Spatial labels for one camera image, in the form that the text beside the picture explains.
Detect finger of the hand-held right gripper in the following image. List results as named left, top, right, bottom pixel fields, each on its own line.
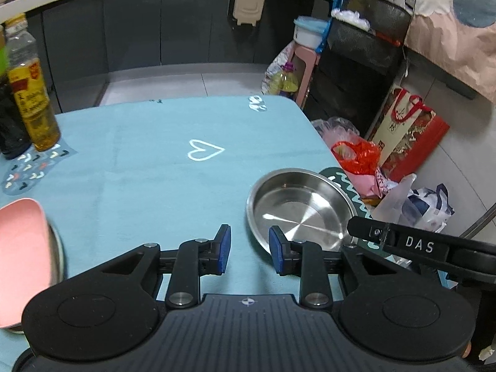
left=347, top=216, right=391, bottom=247

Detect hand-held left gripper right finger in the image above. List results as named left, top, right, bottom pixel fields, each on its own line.
left=268, top=225, right=393, bottom=311

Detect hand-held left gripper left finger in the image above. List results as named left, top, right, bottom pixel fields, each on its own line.
left=97, top=224, right=232, bottom=311

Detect stainless steel bowl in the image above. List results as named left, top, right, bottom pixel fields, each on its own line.
left=246, top=168, right=359, bottom=255

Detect pink bowl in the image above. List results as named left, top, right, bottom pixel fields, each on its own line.
left=0, top=197, right=55, bottom=330

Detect white and blue plastic bag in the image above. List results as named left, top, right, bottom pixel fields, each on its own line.
left=403, top=183, right=456, bottom=234

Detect translucent plastic bag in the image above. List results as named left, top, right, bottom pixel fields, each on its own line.
left=371, top=173, right=418, bottom=226

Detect red plastic bag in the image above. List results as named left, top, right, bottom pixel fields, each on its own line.
left=330, top=140, right=383, bottom=176

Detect blue printed tablecloth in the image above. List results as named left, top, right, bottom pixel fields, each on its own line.
left=0, top=95, right=394, bottom=372

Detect pink plastic bag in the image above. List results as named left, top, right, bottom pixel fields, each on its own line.
left=311, top=116, right=384, bottom=198

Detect red paper gift bag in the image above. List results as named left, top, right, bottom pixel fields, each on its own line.
left=367, top=83, right=451, bottom=184

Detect black mesh cart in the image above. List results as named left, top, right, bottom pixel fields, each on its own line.
left=301, top=0, right=414, bottom=141

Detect pink plastic stool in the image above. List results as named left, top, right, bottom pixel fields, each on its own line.
left=292, top=44, right=322, bottom=110

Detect clear bag with oil bottles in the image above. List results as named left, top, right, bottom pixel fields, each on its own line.
left=263, top=42, right=301, bottom=97

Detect blue plastic hanger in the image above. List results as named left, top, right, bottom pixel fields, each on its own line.
left=315, top=0, right=346, bottom=54

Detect white container with blue lid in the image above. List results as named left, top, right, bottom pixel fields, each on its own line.
left=293, top=15, right=330, bottom=48

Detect patterned beige cloth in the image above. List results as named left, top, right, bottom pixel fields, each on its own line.
left=403, top=0, right=496, bottom=102

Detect dark kitchen cabinets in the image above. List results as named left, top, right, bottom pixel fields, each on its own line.
left=23, top=0, right=334, bottom=114

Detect yellow cooking oil bottle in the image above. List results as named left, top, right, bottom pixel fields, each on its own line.
left=5, top=13, right=62, bottom=152

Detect dark glass jar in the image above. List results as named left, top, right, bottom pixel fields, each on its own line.
left=0, top=23, right=32, bottom=160

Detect beige hanging plastic holder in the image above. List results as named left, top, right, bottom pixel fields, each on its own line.
left=236, top=0, right=268, bottom=29

